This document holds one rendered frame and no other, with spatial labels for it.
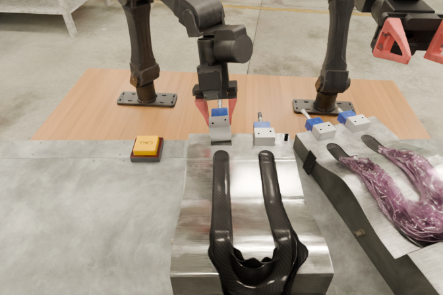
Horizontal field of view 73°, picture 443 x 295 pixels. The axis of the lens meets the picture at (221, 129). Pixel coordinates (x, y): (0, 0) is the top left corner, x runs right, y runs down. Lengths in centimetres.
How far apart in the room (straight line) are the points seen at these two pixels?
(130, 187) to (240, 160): 29
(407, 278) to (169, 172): 56
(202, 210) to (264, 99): 55
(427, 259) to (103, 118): 90
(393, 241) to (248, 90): 66
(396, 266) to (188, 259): 38
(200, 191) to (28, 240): 39
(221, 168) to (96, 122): 49
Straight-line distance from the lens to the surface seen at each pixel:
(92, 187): 83
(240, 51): 60
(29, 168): 96
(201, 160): 71
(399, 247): 69
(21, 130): 254
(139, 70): 94
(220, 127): 70
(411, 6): 63
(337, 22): 96
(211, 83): 58
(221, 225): 58
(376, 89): 123
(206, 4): 65
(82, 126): 103
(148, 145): 84
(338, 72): 95
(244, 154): 72
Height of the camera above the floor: 141
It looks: 42 degrees down
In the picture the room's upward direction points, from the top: straight up
